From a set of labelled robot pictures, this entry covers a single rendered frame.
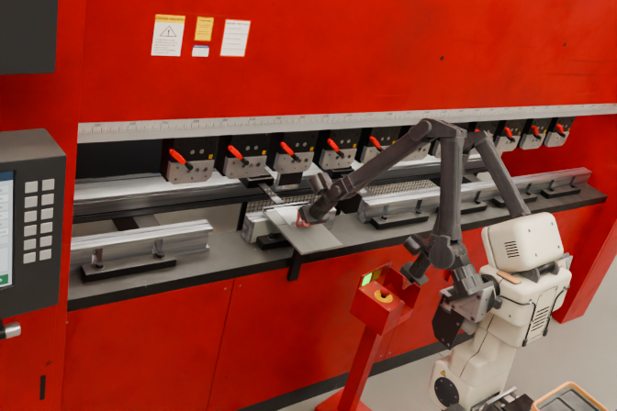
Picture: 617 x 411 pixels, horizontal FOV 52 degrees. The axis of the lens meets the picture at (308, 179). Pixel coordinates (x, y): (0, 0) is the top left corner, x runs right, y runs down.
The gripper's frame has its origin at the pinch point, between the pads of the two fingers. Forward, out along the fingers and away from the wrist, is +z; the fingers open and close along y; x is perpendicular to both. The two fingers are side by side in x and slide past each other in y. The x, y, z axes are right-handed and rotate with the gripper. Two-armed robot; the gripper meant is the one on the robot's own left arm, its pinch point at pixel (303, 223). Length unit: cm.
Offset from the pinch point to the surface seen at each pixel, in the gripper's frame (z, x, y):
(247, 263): 12.7, 7.0, 20.1
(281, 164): -11.8, -18.6, 8.7
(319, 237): -2.2, 6.8, -2.6
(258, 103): -31.6, -30.9, 23.3
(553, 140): -14, -19, -153
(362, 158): -10.9, -19.2, -29.6
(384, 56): -47, -40, -24
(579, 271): 48, 36, -216
